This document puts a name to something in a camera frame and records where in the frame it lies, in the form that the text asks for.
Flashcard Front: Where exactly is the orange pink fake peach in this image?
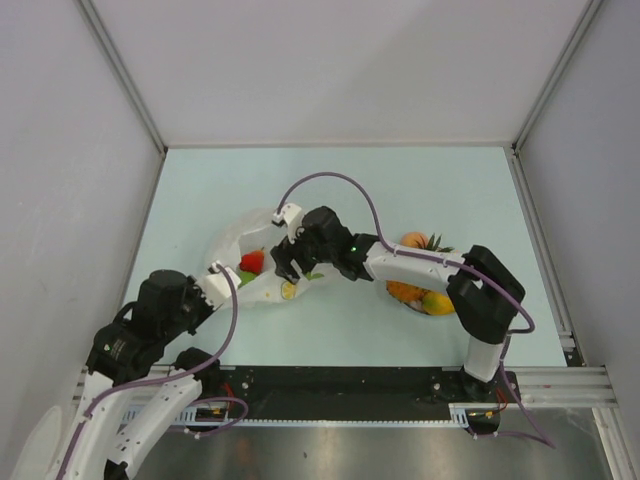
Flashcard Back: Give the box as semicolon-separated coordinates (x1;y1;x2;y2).
401;232;429;249

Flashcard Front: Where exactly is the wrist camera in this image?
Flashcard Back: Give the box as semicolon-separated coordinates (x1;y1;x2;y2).
198;262;241;308
272;203;305;243

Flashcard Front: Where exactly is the orange fake pineapple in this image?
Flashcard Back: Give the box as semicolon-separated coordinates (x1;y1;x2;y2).
386;234;454;301

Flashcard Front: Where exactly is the round printed plate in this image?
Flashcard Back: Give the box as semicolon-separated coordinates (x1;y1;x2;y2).
400;297;427;315

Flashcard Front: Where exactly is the right aluminium corner post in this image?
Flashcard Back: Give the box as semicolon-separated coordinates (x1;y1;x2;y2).
510;0;607;155

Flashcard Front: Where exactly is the white plastic bag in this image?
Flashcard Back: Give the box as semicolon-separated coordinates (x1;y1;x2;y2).
205;208;339;307

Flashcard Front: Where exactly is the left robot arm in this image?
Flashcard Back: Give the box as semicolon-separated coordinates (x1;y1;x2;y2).
46;264;240;479

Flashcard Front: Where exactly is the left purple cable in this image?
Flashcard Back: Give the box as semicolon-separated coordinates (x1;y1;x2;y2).
54;264;240;479

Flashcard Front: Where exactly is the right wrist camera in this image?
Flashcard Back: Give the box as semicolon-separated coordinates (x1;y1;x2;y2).
272;203;305;243

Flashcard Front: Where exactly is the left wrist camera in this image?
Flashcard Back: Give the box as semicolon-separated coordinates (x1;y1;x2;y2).
198;262;241;308

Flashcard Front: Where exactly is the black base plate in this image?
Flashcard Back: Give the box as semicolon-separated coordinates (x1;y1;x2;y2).
202;366;519;407

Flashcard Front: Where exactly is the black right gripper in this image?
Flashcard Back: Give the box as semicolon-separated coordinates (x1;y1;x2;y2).
270;226;336;286

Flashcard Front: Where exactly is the orange green fake papaya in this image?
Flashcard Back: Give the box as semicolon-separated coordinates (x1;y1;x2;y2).
422;291;455;316

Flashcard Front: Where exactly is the white slotted cable duct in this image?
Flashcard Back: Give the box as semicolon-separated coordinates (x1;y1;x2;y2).
124;402;524;429

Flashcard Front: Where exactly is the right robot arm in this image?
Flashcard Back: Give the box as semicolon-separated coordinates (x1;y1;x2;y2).
271;204;526;401

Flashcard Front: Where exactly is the left aluminium corner post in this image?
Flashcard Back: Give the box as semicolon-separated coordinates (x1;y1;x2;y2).
74;0;169;156

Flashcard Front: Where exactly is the green fake fruit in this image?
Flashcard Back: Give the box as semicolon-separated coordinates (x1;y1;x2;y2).
237;270;257;288

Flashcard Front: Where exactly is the aluminium corner post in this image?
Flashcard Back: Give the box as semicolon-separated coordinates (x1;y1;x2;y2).
74;0;169;156
510;0;607;155

